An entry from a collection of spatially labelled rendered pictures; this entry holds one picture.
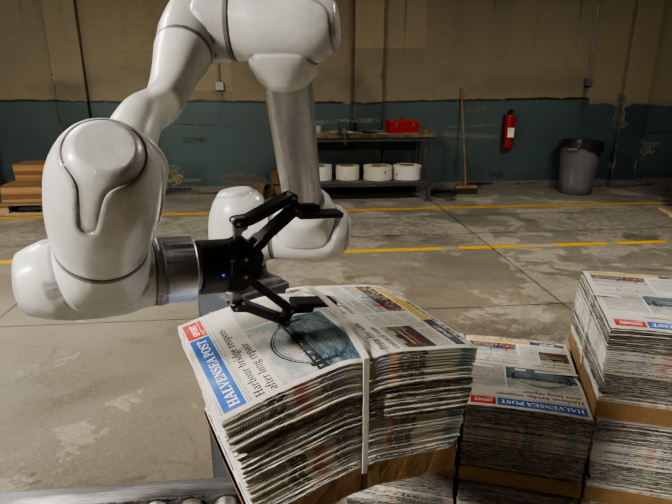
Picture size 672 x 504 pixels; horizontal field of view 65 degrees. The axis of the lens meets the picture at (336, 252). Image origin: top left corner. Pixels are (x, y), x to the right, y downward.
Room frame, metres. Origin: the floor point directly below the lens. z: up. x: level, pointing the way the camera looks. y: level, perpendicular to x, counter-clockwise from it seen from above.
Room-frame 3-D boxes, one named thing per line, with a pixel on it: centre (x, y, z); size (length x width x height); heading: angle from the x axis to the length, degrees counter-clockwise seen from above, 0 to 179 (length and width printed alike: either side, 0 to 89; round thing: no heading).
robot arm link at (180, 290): (0.66, 0.21, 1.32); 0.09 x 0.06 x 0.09; 28
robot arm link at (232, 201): (1.43, 0.27, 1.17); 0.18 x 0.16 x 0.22; 86
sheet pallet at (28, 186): (6.67, 3.56, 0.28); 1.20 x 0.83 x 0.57; 96
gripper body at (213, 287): (0.69, 0.15, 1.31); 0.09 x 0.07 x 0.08; 118
